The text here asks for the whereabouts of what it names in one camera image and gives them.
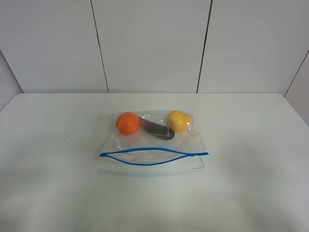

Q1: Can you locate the clear zip bag blue seal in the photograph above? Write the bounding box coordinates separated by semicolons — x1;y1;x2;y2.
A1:
98;110;209;170

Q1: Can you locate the dark purple eggplant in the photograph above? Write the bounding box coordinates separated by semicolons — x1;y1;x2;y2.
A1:
138;117;175;141

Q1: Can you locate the yellow pear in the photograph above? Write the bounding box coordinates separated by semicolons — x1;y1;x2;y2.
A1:
167;111;192;133

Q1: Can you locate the orange fruit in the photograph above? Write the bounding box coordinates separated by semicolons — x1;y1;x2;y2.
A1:
115;112;140;135

